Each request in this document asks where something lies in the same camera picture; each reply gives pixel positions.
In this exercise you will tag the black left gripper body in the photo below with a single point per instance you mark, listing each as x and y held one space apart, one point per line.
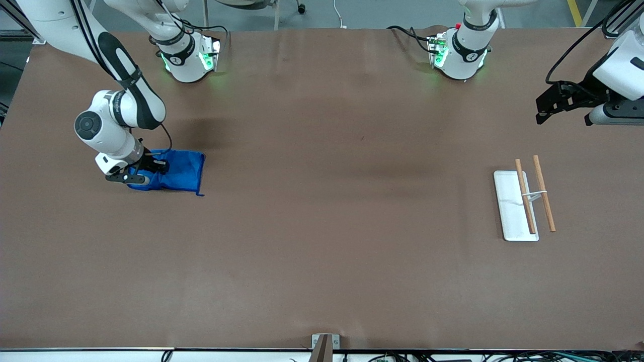
586 91

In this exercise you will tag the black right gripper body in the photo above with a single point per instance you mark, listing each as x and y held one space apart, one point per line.
149 164

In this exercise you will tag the blue cloth towel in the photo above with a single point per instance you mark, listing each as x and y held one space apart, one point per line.
183 171

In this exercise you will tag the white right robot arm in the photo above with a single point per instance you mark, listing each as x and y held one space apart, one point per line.
108 143

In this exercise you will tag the white rack with wooden bars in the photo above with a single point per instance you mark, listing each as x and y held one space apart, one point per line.
510 211

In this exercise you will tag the chair base with caster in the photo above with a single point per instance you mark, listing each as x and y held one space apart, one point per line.
276 17

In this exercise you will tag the aluminium frame profile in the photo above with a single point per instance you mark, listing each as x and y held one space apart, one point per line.
611 33
38 40

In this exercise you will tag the brown camera mount post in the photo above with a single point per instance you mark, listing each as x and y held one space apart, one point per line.
322 352

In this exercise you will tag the grey metal bracket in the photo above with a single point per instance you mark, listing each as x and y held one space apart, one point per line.
335 342

